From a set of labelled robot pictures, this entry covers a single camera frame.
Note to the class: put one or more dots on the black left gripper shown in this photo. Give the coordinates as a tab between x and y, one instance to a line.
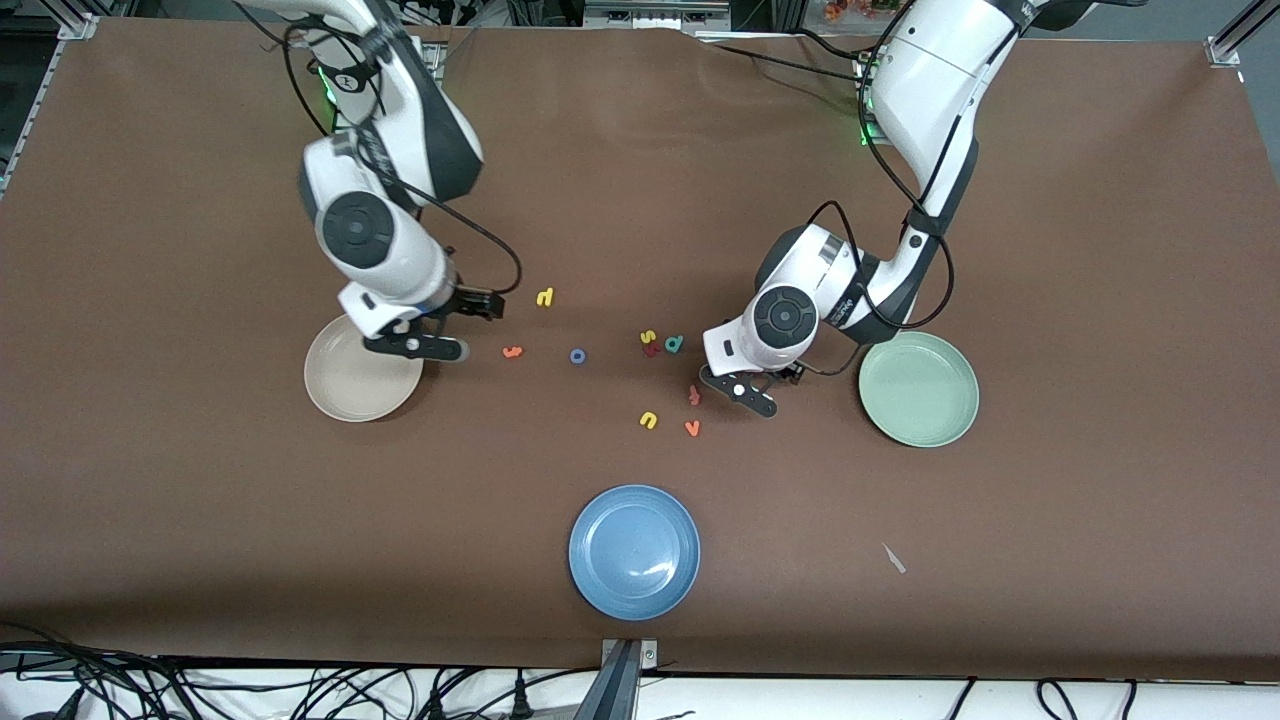
786	375

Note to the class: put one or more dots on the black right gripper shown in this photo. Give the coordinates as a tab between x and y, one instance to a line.
470	301

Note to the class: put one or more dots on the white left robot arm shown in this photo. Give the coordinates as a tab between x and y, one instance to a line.
930	80

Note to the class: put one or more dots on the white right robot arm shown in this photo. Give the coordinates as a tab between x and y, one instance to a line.
360	230

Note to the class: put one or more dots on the light green plate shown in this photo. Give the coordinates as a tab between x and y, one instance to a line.
918	395

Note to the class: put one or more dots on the beige brown plate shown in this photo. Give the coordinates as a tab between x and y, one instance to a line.
350	385

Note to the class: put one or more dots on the brown table cover sheet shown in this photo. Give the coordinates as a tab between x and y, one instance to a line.
640	200

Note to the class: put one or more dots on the white paper scrap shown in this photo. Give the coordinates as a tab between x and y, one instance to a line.
893	558

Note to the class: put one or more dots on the blue plate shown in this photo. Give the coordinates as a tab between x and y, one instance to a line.
634	552

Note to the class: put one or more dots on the grey metal box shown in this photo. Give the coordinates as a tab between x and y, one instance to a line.
655	12

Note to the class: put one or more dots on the orange flower decoration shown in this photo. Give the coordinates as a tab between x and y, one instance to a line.
860	8

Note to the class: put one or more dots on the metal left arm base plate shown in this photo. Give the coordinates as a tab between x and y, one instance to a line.
864	140

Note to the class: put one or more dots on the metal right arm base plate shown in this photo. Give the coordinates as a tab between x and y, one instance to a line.
435	55

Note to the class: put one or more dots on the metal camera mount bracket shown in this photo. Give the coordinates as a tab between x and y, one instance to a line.
620	680

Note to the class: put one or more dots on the aluminium frame corner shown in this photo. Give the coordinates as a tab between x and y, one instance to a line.
1222	52
80	27

